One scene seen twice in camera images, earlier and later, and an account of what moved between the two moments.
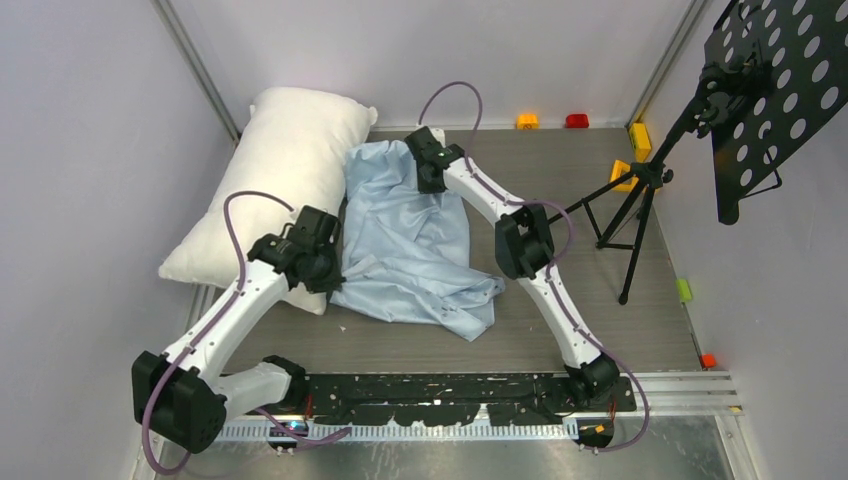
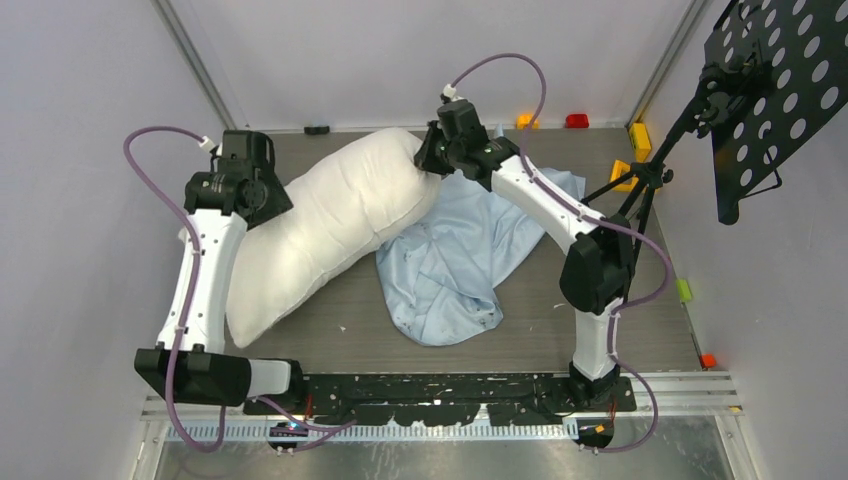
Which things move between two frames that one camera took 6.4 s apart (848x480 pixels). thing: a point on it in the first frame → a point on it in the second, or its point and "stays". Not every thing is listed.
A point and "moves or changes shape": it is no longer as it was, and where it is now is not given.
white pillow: x=292 y=151 → x=343 y=206
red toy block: x=577 y=121 stays
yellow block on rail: x=640 y=140 stays
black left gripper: x=333 y=280 → x=279 y=204
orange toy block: x=527 y=122 stays
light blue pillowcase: x=405 y=253 moves or changes shape
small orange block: x=708 y=360 stays
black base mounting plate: x=443 y=398 stays
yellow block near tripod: x=621 y=168 stays
